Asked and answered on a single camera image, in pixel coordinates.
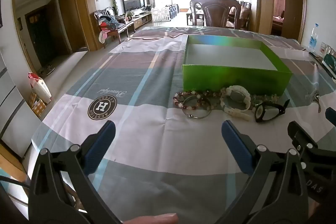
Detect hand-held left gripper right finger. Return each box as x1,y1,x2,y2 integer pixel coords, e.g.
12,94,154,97
221,120,309,224

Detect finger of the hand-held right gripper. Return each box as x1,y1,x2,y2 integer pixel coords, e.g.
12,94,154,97
325,107,336,123
287,121,319,161

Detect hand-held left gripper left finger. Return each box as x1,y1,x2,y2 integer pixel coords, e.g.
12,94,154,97
29,120,116,224

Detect black glasses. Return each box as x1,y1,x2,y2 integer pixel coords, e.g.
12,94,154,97
254,99,290,123

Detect white wristwatch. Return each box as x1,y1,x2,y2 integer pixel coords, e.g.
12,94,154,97
220,85,252,122

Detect silver bangle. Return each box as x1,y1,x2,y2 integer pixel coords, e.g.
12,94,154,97
182,97,211,119

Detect green cardboard box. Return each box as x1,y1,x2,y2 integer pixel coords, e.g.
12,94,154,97
182,35,293,94

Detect person's left hand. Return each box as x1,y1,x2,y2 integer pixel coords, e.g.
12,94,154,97
125,213,179,224

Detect dark green carton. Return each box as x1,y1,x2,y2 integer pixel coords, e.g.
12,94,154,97
322,49,336,72

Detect printed grey and white tablecloth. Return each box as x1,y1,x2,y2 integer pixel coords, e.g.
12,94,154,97
31,26,336,224

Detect small white carton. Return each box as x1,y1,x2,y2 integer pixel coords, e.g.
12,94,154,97
319,42,330,58

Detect brown cardboard box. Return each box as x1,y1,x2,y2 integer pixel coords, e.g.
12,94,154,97
28,93,46,117

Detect plastic water bottle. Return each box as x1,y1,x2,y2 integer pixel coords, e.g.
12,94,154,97
308,25,319,53

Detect white and pink shopping bag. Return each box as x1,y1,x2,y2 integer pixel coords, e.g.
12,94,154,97
28,72,52,104

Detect white cabinet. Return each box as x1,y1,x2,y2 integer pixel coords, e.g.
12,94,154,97
0,48,40,151

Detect wooden armchair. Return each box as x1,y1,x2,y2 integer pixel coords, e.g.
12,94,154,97
94,7,134,44

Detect pile of clothes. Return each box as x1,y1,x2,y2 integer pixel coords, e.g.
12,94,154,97
98,15,118,30

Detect dark wooden sofa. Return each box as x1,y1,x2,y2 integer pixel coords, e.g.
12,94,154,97
228,1,252,30

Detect low television cabinet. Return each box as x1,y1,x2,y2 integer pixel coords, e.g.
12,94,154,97
131,11,153,30

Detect carved dark wooden chair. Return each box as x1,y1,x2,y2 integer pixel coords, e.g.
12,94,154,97
189,0,242,29

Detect white play fence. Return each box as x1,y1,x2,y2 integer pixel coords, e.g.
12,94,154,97
152,5,180,22

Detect clear bead bracelet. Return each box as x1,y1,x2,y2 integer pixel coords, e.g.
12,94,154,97
251,94,279,107

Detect red and white bead bracelet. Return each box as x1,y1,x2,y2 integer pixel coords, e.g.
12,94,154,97
173,91,213,111

